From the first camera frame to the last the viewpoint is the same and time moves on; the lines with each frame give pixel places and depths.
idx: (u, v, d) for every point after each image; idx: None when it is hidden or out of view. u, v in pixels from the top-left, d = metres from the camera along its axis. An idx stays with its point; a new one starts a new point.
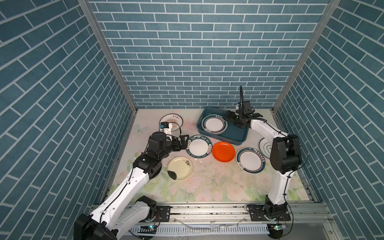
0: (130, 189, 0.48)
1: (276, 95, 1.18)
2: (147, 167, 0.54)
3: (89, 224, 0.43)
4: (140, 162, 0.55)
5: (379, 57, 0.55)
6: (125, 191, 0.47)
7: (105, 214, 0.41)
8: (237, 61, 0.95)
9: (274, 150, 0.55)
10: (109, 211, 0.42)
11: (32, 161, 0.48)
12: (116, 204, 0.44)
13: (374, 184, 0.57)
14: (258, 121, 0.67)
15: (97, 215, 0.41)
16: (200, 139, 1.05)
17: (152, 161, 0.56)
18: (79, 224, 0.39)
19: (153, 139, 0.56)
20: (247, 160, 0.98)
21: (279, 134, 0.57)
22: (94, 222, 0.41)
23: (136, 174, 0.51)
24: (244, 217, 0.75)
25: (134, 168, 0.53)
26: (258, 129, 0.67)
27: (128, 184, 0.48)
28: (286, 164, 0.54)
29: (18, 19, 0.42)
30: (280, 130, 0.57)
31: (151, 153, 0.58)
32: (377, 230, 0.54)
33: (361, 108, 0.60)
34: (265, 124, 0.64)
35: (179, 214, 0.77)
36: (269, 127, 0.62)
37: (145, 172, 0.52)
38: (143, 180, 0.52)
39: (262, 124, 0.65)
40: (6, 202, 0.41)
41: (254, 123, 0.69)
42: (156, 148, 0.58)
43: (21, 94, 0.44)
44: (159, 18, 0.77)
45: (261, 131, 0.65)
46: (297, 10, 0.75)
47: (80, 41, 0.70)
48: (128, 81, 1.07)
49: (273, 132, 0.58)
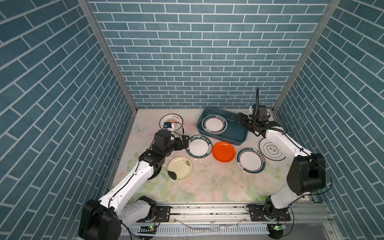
0: (137, 179, 0.50)
1: (276, 95, 1.18)
2: (152, 161, 0.56)
3: (95, 211, 0.44)
4: (145, 156, 0.57)
5: (379, 57, 0.55)
6: (132, 181, 0.48)
7: (113, 200, 0.42)
8: (237, 61, 0.95)
9: (294, 169, 0.47)
10: (117, 198, 0.43)
11: (32, 161, 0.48)
12: (124, 191, 0.45)
13: (374, 184, 0.57)
14: (277, 133, 0.58)
15: (106, 201, 0.42)
16: (200, 139, 1.05)
17: (156, 155, 0.59)
18: (87, 208, 0.40)
19: (159, 135, 0.59)
20: (248, 161, 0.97)
21: (301, 151, 0.49)
22: (103, 208, 0.42)
23: (142, 166, 0.53)
24: (244, 217, 0.75)
25: (141, 160, 0.56)
26: (276, 141, 0.58)
27: (135, 175, 0.50)
28: (307, 186, 0.47)
29: (18, 19, 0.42)
30: (302, 147, 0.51)
31: (157, 148, 0.61)
32: (377, 230, 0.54)
33: (361, 108, 0.60)
34: (284, 137, 0.56)
35: (179, 214, 0.77)
36: (289, 141, 0.54)
37: (150, 166, 0.54)
38: (149, 172, 0.55)
39: (281, 136, 0.57)
40: (6, 202, 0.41)
41: (271, 135, 0.60)
42: (161, 144, 0.61)
43: (21, 94, 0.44)
44: (159, 18, 0.77)
45: (278, 145, 0.57)
46: (297, 10, 0.75)
47: (80, 41, 0.70)
48: (128, 81, 1.07)
49: (294, 148, 0.51)
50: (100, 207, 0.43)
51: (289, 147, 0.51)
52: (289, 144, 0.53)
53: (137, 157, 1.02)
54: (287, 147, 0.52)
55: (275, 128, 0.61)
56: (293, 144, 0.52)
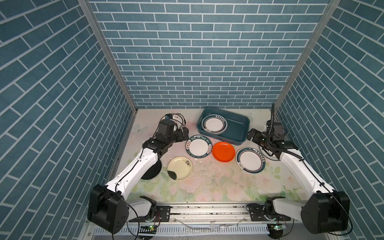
0: (142, 165, 0.50)
1: (276, 95, 1.18)
2: (156, 148, 0.56)
3: (103, 196, 0.45)
4: (149, 144, 0.58)
5: (379, 57, 0.55)
6: (137, 167, 0.49)
7: (120, 185, 0.43)
8: (237, 61, 0.95)
9: (309, 206, 0.42)
10: (124, 182, 0.44)
11: (32, 161, 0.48)
12: (129, 177, 0.46)
13: (374, 184, 0.57)
14: (293, 158, 0.53)
15: (112, 185, 0.43)
16: (200, 139, 1.05)
17: (160, 143, 0.59)
18: (95, 193, 0.41)
19: (163, 124, 0.60)
20: (248, 161, 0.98)
21: (321, 186, 0.43)
22: (109, 192, 0.43)
23: (146, 153, 0.54)
24: (244, 217, 0.75)
25: (144, 148, 0.56)
26: (291, 166, 0.52)
27: (139, 161, 0.51)
28: (324, 226, 0.41)
29: (18, 19, 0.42)
30: (323, 182, 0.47)
31: (161, 136, 0.62)
32: (377, 230, 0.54)
33: (361, 108, 0.60)
34: (302, 165, 0.50)
35: (179, 214, 0.77)
36: (307, 171, 0.48)
37: (154, 152, 0.55)
38: (153, 159, 0.55)
39: (297, 162, 0.51)
40: (6, 202, 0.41)
41: (285, 157, 0.55)
42: (165, 132, 0.61)
43: (21, 94, 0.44)
44: (159, 18, 0.77)
45: (293, 171, 0.51)
46: (297, 10, 0.75)
47: (80, 41, 0.70)
48: (128, 81, 1.07)
49: (313, 181, 0.45)
50: (107, 192, 0.43)
51: (307, 178, 0.46)
52: (307, 174, 0.47)
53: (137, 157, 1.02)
54: (303, 176, 0.47)
55: (291, 153, 0.55)
56: (312, 176, 0.46)
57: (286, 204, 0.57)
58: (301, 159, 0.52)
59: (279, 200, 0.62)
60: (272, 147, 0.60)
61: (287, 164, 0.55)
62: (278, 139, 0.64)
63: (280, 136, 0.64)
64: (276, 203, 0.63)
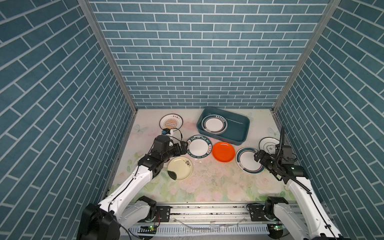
0: (136, 183, 0.50)
1: (276, 95, 1.18)
2: (151, 166, 0.57)
3: (95, 216, 0.44)
4: (144, 161, 0.58)
5: (378, 57, 0.56)
6: (131, 185, 0.49)
7: (113, 204, 0.43)
8: (237, 61, 0.95)
9: None
10: (117, 202, 0.44)
11: (32, 161, 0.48)
12: (123, 196, 0.46)
13: (374, 184, 0.57)
14: (301, 189, 0.50)
15: (105, 204, 0.43)
16: (200, 139, 1.05)
17: (155, 160, 0.60)
18: (87, 213, 0.40)
19: (158, 140, 0.60)
20: (249, 161, 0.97)
21: (326, 228, 0.41)
22: (102, 211, 0.42)
23: (142, 170, 0.55)
24: (244, 217, 0.75)
25: (140, 165, 0.56)
26: (297, 196, 0.50)
27: (133, 179, 0.51)
28: None
29: (18, 19, 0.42)
30: (329, 224, 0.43)
31: (156, 153, 0.62)
32: (377, 231, 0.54)
33: (361, 108, 0.60)
34: (308, 199, 0.47)
35: (179, 214, 0.77)
36: (314, 208, 0.45)
37: (149, 170, 0.55)
38: (147, 177, 0.55)
39: (304, 195, 0.48)
40: (6, 202, 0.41)
41: (292, 186, 0.52)
42: (160, 149, 0.62)
43: (21, 94, 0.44)
44: (159, 18, 0.77)
45: (300, 202, 0.48)
46: (297, 10, 0.75)
47: (80, 41, 0.70)
48: (128, 81, 1.07)
49: (319, 221, 0.42)
50: (99, 212, 0.42)
51: (313, 216, 0.44)
52: (313, 210, 0.45)
53: (137, 157, 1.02)
54: (308, 212, 0.45)
55: (299, 183, 0.51)
56: (318, 215, 0.44)
57: (285, 215, 0.58)
58: (309, 192, 0.49)
59: (279, 206, 0.63)
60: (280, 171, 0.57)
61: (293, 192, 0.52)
62: (288, 164, 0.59)
63: (289, 159, 0.61)
64: (276, 209, 0.63)
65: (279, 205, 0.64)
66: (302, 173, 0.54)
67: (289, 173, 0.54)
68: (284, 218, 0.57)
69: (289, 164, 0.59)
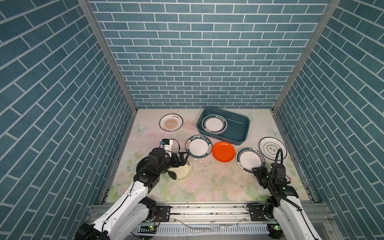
0: (132, 201, 0.51)
1: (276, 95, 1.18)
2: (147, 182, 0.57)
3: (89, 235, 0.45)
4: (140, 177, 0.58)
5: (379, 56, 0.55)
6: (126, 202, 0.49)
7: (107, 224, 0.43)
8: (237, 61, 0.95)
9: None
10: (111, 221, 0.44)
11: (32, 161, 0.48)
12: (117, 214, 0.46)
13: (374, 184, 0.57)
14: (291, 206, 0.55)
15: (99, 224, 0.42)
16: (200, 140, 1.05)
17: (151, 175, 0.60)
18: (80, 233, 0.40)
19: (153, 155, 0.60)
20: (249, 160, 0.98)
21: None
22: (96, 231, 0.42)
23: (137, 186, 0.55)
24: (244, 217, 0.75)
25: (135, 180, 0.57)
26: (288, 214, 0.54)
27: (129, 196, 0.51)
28: None
29: (18, 19, 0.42)
30: (317, 237, 0.46)
31: (151, 167, 0.62)
32: (377, 231, 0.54)
33: (361, 108, 0.60)
34: (298, 216, 0.51)
35: (179, 214, 0.77)
36: (303, 223, 0.49)
37: (145, 186, 0.56)
38: (143, 192, 0.55)
39: (295, 212, 0.53)
40: (6, 202, 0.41)
41: (284, 204, 0.57)
42: (155, 164, 0.61)
43: (21, 94, 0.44)
44: (159, 18, 0.77)
45: (290, 218, 0.53)
46: (297, 10, 0.75)
47: (80, 41, 0.70)
48: (128, 81, 1.07)
49: (308, 235, 0.46)
50: (93, 231, 0.43)
51: (302, 230, 0.48)
52: (303, 227, 0.48)
53: (137, 157, 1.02)
54: (299, 228, 0.48)
55: (290, 201, 0.57)
56: (307, 229, 0.48)
57: (283, 223, 0.58)
58: (299, 209, 0.54)
59: (279, 209, 0.63)
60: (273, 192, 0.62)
61: (285, 211, 0.56)
62: (280, 183, 0.66)
63: (282, 180, 0.66)
64: (276, 212, 0.63)
65: (280, 209, 0.63)
66: (292, 193, 0.59)
67: (281, 192, 0.60)
68: (283, 224, 0.57)
69: (281, 184, 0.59)
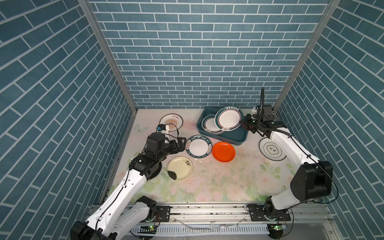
0: (127, 191, 0.46)
1: (276, 95, 1.18)
2: (144, 169, 0.52)
3: (86, 229, 0.43)
4: (137, 164, 0.53)
5: (378, 57, 0.56)
6: (121, 195, 0.45)
7: (101, 221, 0.40)
8: (237, 61, 0.95)
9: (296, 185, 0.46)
10: (105, 217, 0.41)
11: (32, 161, 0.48)
12: (112, 209, 0.42)
13: (374, 184, 0.57)
14: (282, 135, 0.56)
15: (93, 222, 0.40)
16: (200, 139, 1.05)
17: (149, 161, 0.54)
18: (75, 230, 0.38)
19: (151, 139, 0.54)
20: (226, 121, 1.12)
21: (308, 158, 0.47)
22: (91, 229, 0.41)
23: (133, 176, 0.50)
24: (244, 217, 0.75)
25: (131, 169, 0.51)
26: (280, 144, 0.56)
27: (124, 188, 0.47)
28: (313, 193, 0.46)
29: (18, 19, 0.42)
30: (309, 154, 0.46)
31: (149, 153, 0.57)
32: (377, 231, 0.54)
33: (361, 108, 0.60)
34: (290, 141, 0.53)
35: (179, 214, 0.77)
36: (295, 145, 0.51)
37: (142, 173, 0.51)
38: (140, 182, 0.51)
39: (286, 139, 0.54)
40: (6, 202, 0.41)
41: (275, 136, 0.58)
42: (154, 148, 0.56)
43: (21, 94, 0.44)
44: (159, 18, 0.77)
45: (283, 147, 0.55)
46: (297, 10, 0.75)
47: (80, 41, 0.70)
48: (128, 81, 1.07)
49: (301, 154, 0.48)
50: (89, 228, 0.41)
51: (295, 152, 0.49)
52: (295, 148, 0.50)
53: None
54: (291, 151, 0.51)
55: (281, 131, 0.58)
56: (299, 149, 0.50)
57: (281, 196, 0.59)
58: (289, 136, 0.55)
59: (276, 196, 0.63)
60: (263, 127, 0.63)
61: (276, 142, 0.58)
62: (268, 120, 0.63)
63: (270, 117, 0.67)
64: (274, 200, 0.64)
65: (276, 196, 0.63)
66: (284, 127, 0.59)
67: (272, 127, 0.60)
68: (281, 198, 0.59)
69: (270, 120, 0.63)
